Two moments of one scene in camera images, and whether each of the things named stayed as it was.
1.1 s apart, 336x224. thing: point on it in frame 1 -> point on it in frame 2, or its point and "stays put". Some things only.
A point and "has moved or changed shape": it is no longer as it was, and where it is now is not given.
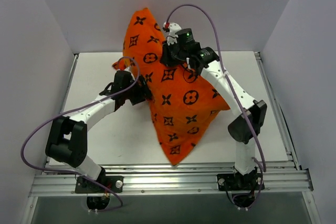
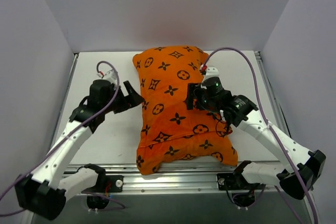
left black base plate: x=84 y=185 stays put
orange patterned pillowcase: x=180 y=104 has moved or changed shape
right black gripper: x=168 y=57 -> x=191 y=96
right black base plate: x=238 y=182 stays put
